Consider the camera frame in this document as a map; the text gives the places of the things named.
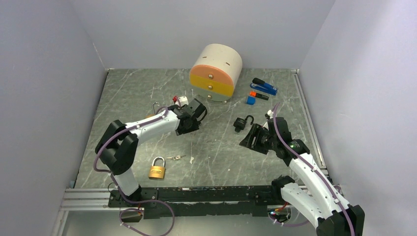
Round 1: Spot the blue cube block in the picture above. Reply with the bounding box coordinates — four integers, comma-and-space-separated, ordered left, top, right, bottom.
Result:
246, 96, 256, 105

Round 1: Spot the silver key bunch middle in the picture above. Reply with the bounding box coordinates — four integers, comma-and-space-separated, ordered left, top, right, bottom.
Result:
167, 155, 185, 161

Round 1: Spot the short shackle brass padlock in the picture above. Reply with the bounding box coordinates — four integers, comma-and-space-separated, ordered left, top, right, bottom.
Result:
148, 156, 166, 179

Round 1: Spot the long shackle brass padlock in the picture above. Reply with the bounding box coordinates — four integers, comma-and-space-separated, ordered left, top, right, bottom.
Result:
146, 102, 162, 118

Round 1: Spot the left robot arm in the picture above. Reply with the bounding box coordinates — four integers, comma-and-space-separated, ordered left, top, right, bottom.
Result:
93, 98, 208, 207

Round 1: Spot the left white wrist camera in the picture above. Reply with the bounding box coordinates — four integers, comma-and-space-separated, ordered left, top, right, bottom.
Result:
172, 96, 189, 107

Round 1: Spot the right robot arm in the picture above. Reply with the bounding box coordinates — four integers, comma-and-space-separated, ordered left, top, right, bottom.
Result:
240, 117, 365, 236

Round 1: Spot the black padlock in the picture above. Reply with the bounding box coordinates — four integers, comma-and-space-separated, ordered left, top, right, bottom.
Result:
233, 115, 254, 133

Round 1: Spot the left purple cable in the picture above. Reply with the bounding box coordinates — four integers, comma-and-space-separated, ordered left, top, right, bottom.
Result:
93, 99, 177, 236

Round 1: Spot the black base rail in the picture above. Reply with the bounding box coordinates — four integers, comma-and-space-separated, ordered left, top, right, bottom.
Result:
108, 185, 297, 222

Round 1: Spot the blue black stapler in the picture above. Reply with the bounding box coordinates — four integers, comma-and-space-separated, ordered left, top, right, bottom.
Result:
250, 78, 277, 95

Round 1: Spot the orange black highlighter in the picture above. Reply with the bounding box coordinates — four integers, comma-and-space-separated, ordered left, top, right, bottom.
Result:
249, 91, 269, 100

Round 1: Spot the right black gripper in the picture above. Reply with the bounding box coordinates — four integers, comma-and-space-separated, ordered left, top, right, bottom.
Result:
240, 123, 278, 154

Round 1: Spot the round mini drawer cabinet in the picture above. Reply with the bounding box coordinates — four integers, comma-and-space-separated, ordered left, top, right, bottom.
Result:
189, 44, 242, 102

